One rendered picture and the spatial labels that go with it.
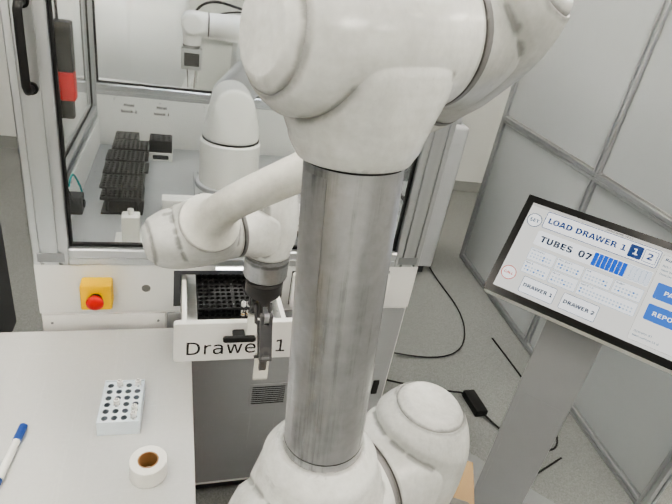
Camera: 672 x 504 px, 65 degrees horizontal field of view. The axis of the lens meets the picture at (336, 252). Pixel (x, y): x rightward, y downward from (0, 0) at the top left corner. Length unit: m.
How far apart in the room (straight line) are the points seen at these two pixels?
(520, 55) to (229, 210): 0.46
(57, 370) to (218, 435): 0.63
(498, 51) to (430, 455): 0.54
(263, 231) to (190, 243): 0.14
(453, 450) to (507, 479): 1.21
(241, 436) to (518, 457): 0.92
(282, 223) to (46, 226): 0.64
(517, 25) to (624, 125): 2.17
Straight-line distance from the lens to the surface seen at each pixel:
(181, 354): 1.30
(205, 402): 1.73
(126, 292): 1.47
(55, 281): 1.47
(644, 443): 2.55
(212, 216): 0.83
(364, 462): 0.71
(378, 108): 0.44
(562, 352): 1.69
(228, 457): 1.93
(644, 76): 2.68
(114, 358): 1.42
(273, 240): 0.97
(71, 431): 1.27
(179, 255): 0.89
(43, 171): 1.34
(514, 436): 1.90
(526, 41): 0.55
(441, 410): 0.82
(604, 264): 1.57
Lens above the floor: 1.68
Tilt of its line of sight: 28 degrees down
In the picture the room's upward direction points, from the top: 10 degrees clockwise
